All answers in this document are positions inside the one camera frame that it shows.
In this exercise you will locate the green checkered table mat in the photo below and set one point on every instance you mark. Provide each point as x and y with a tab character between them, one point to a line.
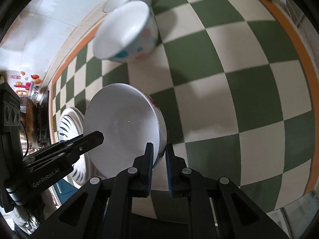
237	88

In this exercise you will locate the colourful fruit wall sticker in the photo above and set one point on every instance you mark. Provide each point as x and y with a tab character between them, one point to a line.
25	84

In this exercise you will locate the red floral plate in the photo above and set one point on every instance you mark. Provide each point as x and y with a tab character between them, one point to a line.
128	119

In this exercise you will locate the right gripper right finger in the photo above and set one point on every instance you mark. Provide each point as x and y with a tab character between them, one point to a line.
178	182

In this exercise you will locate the blue leaf pattern plate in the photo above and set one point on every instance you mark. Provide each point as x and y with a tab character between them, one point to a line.
70	126

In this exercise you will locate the blue cabinet front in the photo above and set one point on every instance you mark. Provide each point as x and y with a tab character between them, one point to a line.
64	190

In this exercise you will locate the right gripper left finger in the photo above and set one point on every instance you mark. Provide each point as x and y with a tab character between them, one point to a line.
141	180

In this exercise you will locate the colourful dotted white bowl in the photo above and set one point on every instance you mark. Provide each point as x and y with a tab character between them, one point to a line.
128	33

